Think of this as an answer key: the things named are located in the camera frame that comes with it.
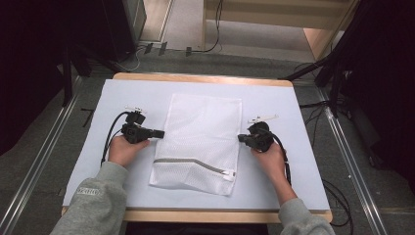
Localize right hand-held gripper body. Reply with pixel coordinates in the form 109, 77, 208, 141
245, 114, 279, 154

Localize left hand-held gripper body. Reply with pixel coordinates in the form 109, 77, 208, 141
120, 105, 155, 145

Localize white mesh laundry bag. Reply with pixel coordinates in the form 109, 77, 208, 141
148, 93, 244, 197

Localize person's left hand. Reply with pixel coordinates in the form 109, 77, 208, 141
107, 134, 152, 169

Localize person's right hand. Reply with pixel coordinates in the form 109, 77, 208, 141
250, 142, 289, 188

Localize white table mat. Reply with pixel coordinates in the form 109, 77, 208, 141
62, 78, 331, 212

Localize wooden table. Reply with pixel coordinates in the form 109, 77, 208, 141
61, 71, 334, 225

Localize black metal stand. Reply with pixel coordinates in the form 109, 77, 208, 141
61, 43, 75, 108

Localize black tripod stand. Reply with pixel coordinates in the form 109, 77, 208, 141
277, 48, 346, 119

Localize dark cabinet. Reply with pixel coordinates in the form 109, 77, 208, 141
99, 0, 148, 64

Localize dark curtain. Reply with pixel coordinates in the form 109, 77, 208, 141
329, 0, 415, 194
0, 0, 109, 156

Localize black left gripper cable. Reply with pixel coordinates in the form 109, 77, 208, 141
100, 111, 132, 166

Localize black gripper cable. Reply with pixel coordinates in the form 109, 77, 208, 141
100, 111, 132, 166
258, 127, 293, 188

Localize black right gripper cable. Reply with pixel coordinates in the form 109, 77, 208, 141
258, 127, 293, 188

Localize white floor cable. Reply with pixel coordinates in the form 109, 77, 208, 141
119, 45, 146, 72

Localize metal floor rail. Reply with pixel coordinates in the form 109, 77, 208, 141
0, 75, 83, 235
316, 87, 390, 235

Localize black floor cables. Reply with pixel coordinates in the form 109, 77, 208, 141
321, 178, 355, 228

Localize black hanging cable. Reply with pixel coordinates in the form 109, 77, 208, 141
191, 0, 225, 54

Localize light wooden frame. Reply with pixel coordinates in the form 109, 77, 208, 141
201, 0, 360, 62

